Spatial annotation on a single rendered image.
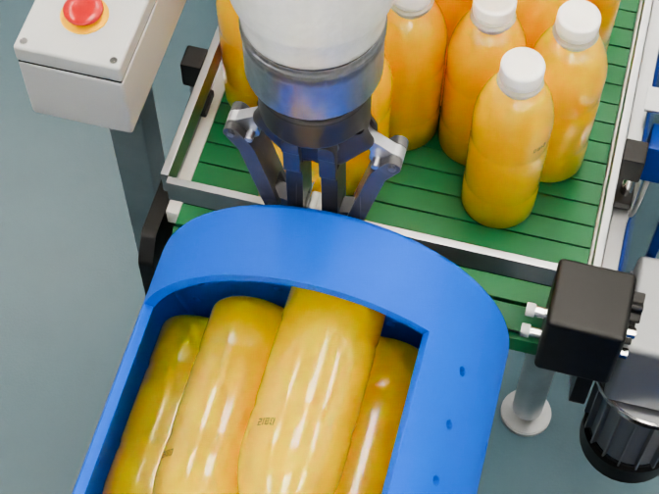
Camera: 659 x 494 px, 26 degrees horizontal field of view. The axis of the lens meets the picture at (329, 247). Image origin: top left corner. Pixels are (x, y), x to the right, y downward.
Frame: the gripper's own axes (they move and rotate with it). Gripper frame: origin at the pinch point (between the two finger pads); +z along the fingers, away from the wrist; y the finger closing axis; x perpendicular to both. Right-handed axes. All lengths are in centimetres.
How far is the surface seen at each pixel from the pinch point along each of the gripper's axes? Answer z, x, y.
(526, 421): 115, -41, -22
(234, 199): 18.4, -12.0, 11.4
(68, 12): 5.0, -19.1, 28.1
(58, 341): 116, -36, 55
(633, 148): 18.2, -27.0, -23.4
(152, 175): 36.3, -23.1, 25.2
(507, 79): 4.9, -21.7, -11.0
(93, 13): 5.0, -19.6, 25.9
